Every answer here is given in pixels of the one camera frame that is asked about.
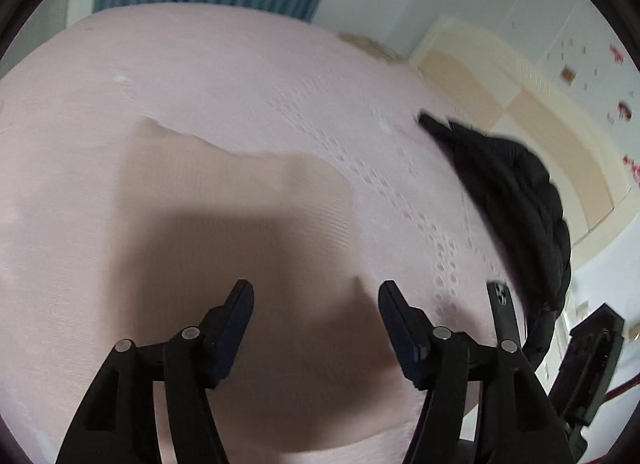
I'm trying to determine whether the peach knit sweater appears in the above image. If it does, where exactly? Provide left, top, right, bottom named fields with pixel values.
left=102, top=119, right=420, bottom=463

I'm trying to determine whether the black smartphone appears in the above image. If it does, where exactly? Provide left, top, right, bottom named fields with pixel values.
left=486, top=281, right=521, bottom=348

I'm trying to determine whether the black puffer jacket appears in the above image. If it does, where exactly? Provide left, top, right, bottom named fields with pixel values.
left=416, top=110, right=572, bottom=369

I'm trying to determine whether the pink bed sheet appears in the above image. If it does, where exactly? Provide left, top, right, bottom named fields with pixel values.
left=1, top=4, right=511, bottom=463

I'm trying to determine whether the cream wooden headboard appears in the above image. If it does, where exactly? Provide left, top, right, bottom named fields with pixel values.
left=409, top=16, right=639, bottom=268

